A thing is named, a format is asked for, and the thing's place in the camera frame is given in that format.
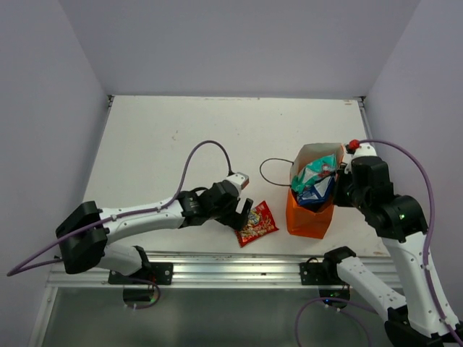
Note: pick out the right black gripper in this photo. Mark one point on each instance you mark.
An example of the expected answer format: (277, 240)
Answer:
(341, 176)

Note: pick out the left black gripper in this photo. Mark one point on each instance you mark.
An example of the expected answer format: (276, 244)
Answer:
(234, 220)

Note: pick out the red snack packet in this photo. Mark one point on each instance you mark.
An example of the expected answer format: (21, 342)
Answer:
(259, 224)

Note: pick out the blue snack packet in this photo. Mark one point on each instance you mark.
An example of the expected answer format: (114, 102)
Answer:
(318, 193)

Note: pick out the teal snack packet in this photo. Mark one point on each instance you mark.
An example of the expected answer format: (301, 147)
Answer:
(313, 172)

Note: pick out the orange paper bag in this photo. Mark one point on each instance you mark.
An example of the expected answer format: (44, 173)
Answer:
(310, 221)

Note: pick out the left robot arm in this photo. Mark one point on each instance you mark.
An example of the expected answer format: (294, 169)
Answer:
(89, 237)

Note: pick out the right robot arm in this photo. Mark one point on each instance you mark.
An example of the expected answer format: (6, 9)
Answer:
(420, 316)

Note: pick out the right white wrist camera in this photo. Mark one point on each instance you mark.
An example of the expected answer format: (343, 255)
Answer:
(357, 149)

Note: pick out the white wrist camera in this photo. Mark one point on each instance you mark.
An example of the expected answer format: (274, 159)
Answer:
(239, 180)
(357, 149)

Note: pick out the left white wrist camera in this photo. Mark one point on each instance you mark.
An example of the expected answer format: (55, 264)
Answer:
(239, 180)

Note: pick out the aluminium mounting rail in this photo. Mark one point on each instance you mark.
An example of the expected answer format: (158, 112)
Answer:
(209, 270)

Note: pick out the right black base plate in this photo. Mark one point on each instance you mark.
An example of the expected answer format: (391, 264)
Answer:
(314, 273)

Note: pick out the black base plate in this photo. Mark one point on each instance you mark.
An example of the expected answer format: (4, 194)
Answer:
(160, 273)
(314, 273)

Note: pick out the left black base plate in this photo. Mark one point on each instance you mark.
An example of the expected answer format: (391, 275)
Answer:
(160, 273)

